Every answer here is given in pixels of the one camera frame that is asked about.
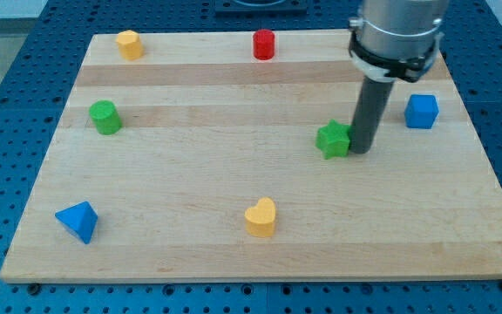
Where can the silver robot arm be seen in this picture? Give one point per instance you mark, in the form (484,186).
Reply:
(396,39)

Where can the wooden board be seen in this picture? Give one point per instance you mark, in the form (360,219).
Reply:
(208,130)

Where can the yellow heart block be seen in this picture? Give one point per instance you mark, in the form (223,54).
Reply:
(261,218)

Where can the green star block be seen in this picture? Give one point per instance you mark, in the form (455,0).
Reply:
(333,140)

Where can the red cylinder block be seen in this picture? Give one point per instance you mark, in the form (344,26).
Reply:
(263,44)

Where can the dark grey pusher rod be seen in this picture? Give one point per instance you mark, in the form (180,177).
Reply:
(369,110)

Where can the green cylinder block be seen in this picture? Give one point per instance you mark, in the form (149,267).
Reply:
(105,117)

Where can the yellow hexagon block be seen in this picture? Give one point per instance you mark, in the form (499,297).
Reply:
(129,45)

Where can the blue cube block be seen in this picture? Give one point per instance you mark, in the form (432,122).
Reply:
(421,111)

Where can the blue triangle block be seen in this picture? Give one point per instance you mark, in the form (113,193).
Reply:
(79,220)

